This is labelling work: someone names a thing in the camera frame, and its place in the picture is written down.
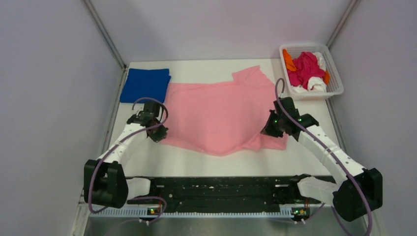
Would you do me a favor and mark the light pink t shirt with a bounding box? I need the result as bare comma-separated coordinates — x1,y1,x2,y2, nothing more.
162,66,288,156

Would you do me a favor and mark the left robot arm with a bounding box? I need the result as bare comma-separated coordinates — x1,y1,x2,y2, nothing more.
83,97,169,214

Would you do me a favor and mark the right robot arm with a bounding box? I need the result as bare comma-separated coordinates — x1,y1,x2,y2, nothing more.
261,97,383,222

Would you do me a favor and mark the folded blue t shirt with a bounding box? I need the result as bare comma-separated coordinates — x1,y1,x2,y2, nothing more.
119,68,171,103

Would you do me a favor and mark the white plastic basket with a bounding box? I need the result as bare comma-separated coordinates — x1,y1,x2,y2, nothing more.
279,43,344,100

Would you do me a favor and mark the orange cloth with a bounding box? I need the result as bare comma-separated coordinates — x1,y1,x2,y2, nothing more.
282,49,297,72

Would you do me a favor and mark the magenta t shirt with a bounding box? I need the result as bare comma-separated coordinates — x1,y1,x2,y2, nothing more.
287,52,326,89

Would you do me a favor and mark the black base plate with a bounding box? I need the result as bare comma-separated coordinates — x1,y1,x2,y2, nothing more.
126,176,336,216

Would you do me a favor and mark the white slotted cable duct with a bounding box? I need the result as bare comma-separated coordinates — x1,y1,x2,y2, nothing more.
89,205,310,219

